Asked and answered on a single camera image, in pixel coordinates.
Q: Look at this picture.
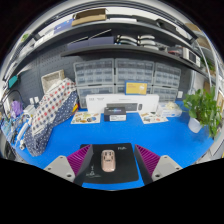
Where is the long white keyboard box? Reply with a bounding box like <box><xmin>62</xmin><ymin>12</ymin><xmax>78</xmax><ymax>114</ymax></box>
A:
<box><xmin>85</xmin><ymin>93</ymin><xmax>160</xmax><ymax>115</ymax></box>

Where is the teal box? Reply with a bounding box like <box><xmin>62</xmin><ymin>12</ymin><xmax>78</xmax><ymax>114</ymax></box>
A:
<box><xmin>8</xmin><ymin>75</ymin><xmax>19</xmax><ymax>89</ymax></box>

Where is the green potted plant white pot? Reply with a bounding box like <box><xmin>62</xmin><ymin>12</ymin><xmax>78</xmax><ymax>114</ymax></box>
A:
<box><xmin>182</xmin><ymin>87</ymin><xmax>223</xmax><ymax>139</ymax></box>

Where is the black wall shelf unit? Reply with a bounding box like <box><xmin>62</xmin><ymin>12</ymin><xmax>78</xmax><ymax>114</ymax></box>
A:
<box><xmin>6</xmin><ymin>8</ymin><xmax>214</xmax><ymax>79</ymax></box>

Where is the white woven basket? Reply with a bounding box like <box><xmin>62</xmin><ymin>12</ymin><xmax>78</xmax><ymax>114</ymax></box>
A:
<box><xmin>40</xmin><ymin>69</ymin><xmax>66</xmax><ymax>94</ymax></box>

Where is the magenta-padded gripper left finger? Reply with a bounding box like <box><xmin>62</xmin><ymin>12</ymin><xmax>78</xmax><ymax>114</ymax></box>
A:
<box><xmin>43</xmin><ymin>144</ymin><xmax>95</xmax><ymax>187</ymax></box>

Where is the colourful sticker sheet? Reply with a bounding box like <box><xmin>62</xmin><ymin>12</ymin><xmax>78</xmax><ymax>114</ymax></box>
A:
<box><xmin>138</xmin><ymin>111</ymin><xmax>169</xmax><ymax>125</ymax></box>
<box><xmin>70</xmin><ymin>111</ymin><xmax>101</xmax><ymax>125</ymax></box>

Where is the white metal shelf rack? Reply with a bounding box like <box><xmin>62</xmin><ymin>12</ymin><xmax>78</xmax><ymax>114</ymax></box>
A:
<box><xmin>196</xmin><ymin>23</ymin><xmax>224</xmax><ymax>111</ymax></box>

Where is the navy white dotted cloth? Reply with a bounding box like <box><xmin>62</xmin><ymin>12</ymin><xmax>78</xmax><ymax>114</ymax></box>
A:
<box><xmin>23</xmin><ymin>89</ymin><xmax>79</xmax><ymax>158</ymax></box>

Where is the purple soft bag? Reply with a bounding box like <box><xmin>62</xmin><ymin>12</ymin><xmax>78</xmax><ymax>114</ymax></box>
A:
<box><xmin>10</xmin><ymin>100</ymin><xmax>24</xmax><ymax>118</ymax></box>

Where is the yellow card box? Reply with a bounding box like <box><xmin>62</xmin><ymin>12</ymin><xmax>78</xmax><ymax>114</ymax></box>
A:
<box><xmin>124</xmin><ymin>80</ymin><xmax>149</xmax><ymax>96</ymax></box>

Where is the small black product box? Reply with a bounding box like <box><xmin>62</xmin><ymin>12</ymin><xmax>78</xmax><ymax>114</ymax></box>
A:
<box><xmin>103</xmin><ymin>106</ymin><xmax>128</xmax><ymax>122</ymax></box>

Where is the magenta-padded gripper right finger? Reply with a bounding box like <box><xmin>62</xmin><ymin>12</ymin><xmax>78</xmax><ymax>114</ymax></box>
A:
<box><xmin>134</xmin><ymin>144</ymin><xmax>184</xmax><ymax>185</ymax></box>

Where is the white box blue label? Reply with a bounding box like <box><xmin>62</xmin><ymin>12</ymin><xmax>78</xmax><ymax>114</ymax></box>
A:
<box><xmin>156</xmin><ymin>101</ymin><xmax>183</xmax><ymax>118</ymax></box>

